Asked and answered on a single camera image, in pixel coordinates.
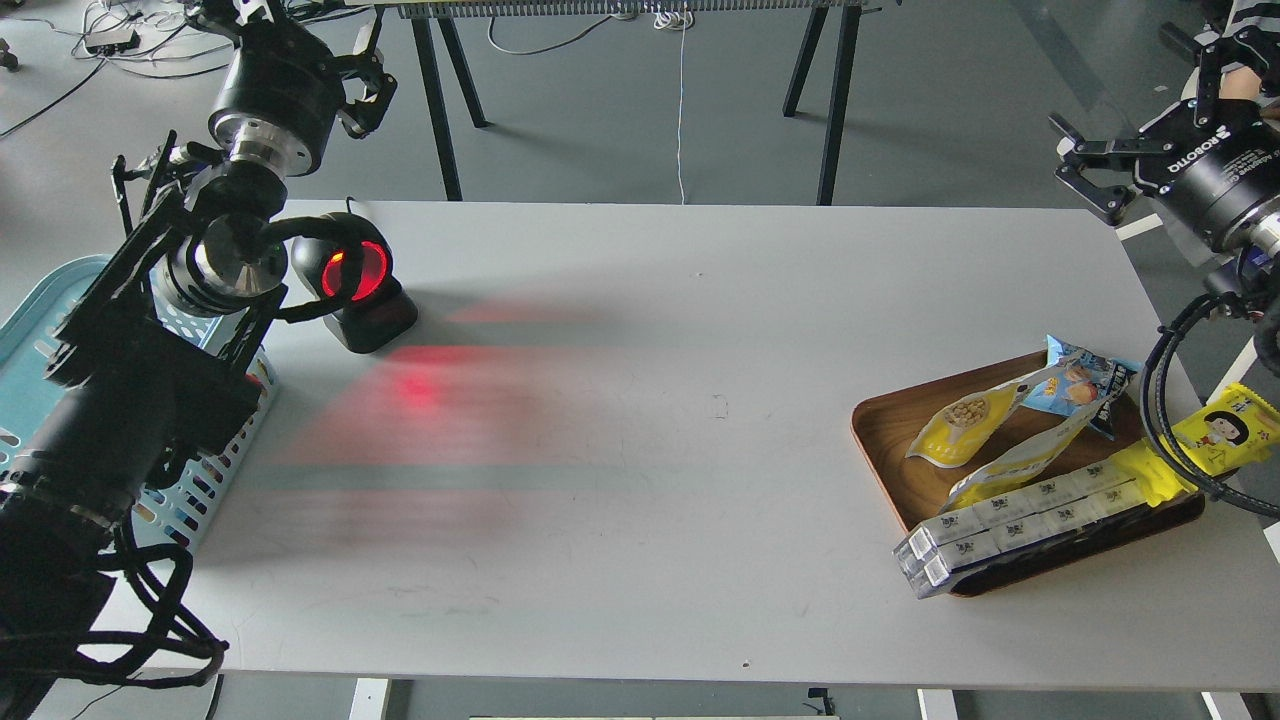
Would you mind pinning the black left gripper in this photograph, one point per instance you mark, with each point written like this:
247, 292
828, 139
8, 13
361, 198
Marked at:
279, 101

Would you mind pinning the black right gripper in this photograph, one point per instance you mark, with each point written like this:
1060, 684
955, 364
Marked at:
1205, 165

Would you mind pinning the yellow chickpea snack pouch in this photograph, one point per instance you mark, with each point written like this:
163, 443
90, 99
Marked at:
956, 433

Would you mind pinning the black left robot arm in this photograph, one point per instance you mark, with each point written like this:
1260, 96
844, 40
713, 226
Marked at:
154, 360

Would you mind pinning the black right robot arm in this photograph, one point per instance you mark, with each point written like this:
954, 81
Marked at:
1105, 174

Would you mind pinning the blue snack packet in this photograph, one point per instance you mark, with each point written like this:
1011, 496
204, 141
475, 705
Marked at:
1081, 382

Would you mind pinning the yellow cartoon snack bag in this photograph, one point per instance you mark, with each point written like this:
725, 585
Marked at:
1236, 429

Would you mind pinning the yellow white snack pouch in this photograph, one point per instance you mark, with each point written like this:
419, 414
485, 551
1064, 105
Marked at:
1015, 468

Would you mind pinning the light blue plastic basket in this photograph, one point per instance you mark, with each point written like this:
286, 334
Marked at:
180, 514

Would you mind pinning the white boxed snack pack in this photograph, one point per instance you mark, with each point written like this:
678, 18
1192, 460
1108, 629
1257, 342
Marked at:
1009, 537

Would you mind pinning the seated person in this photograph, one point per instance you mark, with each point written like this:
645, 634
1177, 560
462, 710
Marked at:
1223, 18

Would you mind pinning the black barcode scanner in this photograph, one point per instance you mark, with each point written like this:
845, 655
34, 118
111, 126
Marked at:
346, 253

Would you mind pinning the brown wooden tray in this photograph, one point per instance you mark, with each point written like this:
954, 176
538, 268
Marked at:
884, 428

